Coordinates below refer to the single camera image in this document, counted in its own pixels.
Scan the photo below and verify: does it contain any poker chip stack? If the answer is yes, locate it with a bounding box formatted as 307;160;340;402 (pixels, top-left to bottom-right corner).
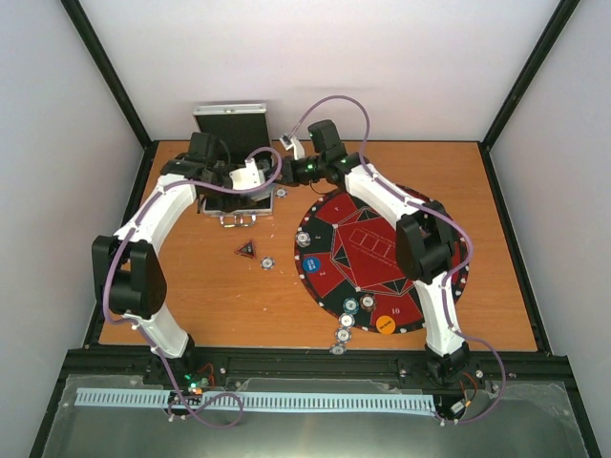
295;231;311;248

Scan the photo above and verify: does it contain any blue small blind button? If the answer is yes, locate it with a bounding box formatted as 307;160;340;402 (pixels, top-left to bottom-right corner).
302;256;322;274

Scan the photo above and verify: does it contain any blue green fifty chip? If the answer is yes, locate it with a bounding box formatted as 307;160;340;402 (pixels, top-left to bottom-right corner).
343;298;360;315

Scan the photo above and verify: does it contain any blue orange ten chip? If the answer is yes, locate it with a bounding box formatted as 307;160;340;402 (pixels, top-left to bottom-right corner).
335;327;351;344
338;313;355;328

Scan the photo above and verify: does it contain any orange big blind button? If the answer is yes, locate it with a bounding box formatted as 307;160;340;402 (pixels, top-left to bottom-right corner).
375;315;396;335

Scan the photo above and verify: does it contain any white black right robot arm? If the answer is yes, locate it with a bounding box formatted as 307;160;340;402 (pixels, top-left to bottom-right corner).
280;119;473;385

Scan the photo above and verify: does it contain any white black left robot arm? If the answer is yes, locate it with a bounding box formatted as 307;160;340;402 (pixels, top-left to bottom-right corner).
92;133;282;385

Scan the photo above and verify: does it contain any aluminium poker chip case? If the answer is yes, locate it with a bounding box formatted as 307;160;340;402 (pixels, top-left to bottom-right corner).
193;102;275;228

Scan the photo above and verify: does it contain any round red black poker mat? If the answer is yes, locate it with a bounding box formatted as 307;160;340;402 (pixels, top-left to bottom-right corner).
293;188;472;335

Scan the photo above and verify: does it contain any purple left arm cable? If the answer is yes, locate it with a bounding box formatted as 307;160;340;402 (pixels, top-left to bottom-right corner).
103;145;284;427

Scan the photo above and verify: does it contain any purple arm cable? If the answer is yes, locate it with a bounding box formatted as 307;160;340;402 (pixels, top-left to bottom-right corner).
285;94;507;427
103;145;284;427

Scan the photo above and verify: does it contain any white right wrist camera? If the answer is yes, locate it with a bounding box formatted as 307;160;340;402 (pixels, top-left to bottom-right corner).
279;134;306;160

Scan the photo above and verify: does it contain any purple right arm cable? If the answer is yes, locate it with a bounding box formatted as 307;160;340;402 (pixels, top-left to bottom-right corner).
285;94;507;427

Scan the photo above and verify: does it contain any light blue slotted cable duct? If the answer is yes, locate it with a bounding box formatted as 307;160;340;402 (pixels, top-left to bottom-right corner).
74;387;435;416

